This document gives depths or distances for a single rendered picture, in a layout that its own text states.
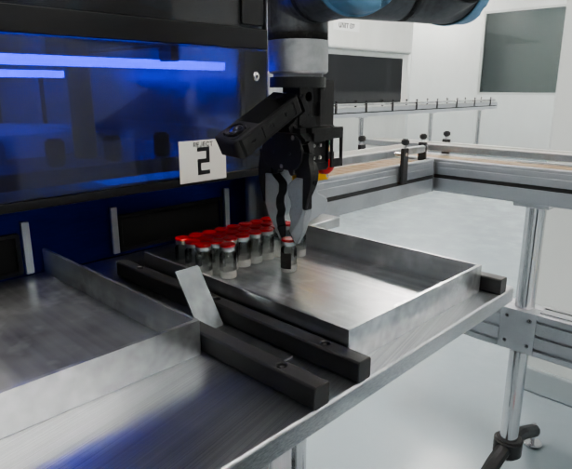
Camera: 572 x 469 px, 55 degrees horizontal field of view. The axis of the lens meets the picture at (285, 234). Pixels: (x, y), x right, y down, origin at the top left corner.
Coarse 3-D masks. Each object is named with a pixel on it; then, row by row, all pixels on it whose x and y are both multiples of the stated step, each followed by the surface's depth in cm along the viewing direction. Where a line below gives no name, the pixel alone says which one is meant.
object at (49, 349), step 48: (0, 288) 68; (48, 288) 68; (96, 288) 64; (0, 336) 55; (48, 336) 55; (96, 336) 55; (144, 336) 55; (192, 336) 50; (0, 384) 46; (48, 384) 41; (96, 384) 44; (0, 432) 39
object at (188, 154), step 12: (180, 144) 76; (192, 144) 78; (204, 144) 79; (216, 144) 81; (180, 156) 77; (192, 156) 78; (204, 156) 80; (216, 156) 81; (180, 168) 77; (192, 168) 79; (204, 168) 80; (216, 168) 82; (180, 180) 78; (192, 180) 79; (204, 180) 80
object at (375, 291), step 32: (320, 256) 81; (352, 256) 80; (384, 256) 76; (416, 256) 72; (224, 288) 60; (256, 288) 68; (288, 288) 68; (320, 288) 68; (352, 288) 68; (384, 288) 68; (416, 288) 68; (448, 288) 61; (288, 320) 54; (320, 320) 51; (352, 320) 58; (384, 320) 52; (416, 320) 57
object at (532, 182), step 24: (384, 144) 165; (408, 144) 160; (432, 144) 154; (456, 144) 156; (456, 168) 148; (480, 168) 143; (504, 168) 139; (528, 168) 135; (552, 168) 134; (456, 192) 149; (480, 192) 145; (504, 192) 140; (528, 192) 136; (552, 192) 132
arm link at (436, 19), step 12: (420, 0) 59; (432, 0) 60; (444, 0) 59; (456, 0) 59; (468, 0) 58; (480, 0) 62; (420, 12) 60; (432, 12) 61; (444, 12) 61; (456, 12) 61; (468, 12) 63; (480, 12) 64; (444, 24) 65; (456, 24) 66
